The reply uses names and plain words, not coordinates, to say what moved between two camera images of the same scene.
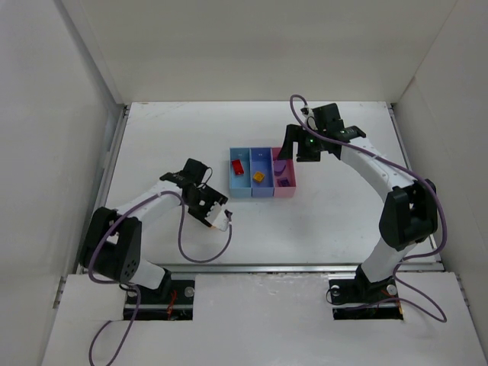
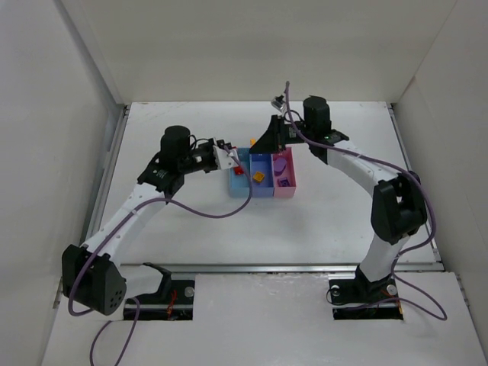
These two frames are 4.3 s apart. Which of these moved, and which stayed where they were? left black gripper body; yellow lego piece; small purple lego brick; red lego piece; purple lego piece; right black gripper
Moved: right black gripper; left black gripper body
Stayed: small purple lego brick; red lego piece; purple lego piece; yellow lego piece
